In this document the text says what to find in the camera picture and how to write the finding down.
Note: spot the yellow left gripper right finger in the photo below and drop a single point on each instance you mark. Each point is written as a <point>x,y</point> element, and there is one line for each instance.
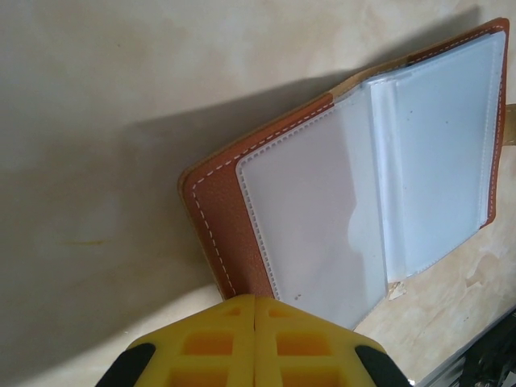
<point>306,346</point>

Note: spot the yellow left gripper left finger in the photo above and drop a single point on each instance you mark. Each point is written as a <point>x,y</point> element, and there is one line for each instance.
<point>201,346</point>

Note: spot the brown leather card holder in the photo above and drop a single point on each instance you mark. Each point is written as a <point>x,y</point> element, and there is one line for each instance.
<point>314,193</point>

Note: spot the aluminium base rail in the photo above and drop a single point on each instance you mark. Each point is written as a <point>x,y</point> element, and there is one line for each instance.
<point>475,354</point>

